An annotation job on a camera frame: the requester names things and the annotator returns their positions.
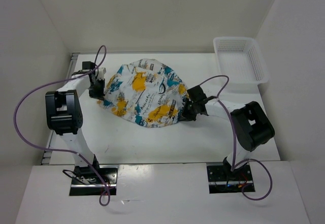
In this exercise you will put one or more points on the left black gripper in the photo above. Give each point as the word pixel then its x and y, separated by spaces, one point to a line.
pixel 99 95

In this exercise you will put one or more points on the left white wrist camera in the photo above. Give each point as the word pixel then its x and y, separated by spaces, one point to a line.
pixel 100 74

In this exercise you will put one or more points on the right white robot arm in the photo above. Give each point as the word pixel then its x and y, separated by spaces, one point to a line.
pixel 250 125

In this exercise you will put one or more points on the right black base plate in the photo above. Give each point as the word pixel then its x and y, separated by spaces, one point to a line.
pixel 220 182

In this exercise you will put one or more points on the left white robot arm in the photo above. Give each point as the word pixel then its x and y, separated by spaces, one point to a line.
pixel 65 118

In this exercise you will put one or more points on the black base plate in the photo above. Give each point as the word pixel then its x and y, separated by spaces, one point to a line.
pixel 91 185
pixel 220 182

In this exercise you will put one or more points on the white plastic basket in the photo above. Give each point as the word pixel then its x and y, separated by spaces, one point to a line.
pixel 241 59

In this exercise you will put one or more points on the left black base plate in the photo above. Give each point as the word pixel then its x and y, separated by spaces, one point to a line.
pixel 91 185

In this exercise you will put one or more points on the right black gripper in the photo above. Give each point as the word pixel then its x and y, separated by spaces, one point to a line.
pixel 185 116

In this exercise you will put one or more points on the patterned white teal yellow shorts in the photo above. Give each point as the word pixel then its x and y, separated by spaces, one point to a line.
pixel 146 92

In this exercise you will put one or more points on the aluminium table edge rail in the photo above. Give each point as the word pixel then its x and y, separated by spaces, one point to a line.
pixel 51 139

